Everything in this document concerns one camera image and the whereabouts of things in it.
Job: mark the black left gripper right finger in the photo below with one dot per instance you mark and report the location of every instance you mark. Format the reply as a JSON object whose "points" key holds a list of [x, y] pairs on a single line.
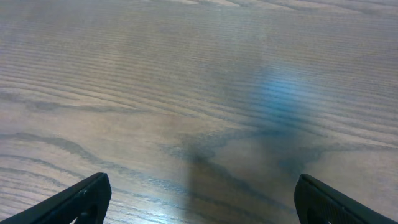
{"points": [[318, 203]]}

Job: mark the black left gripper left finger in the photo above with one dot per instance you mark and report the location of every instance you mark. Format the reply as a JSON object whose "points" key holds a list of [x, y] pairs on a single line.
{"points": [[85, 202]]}

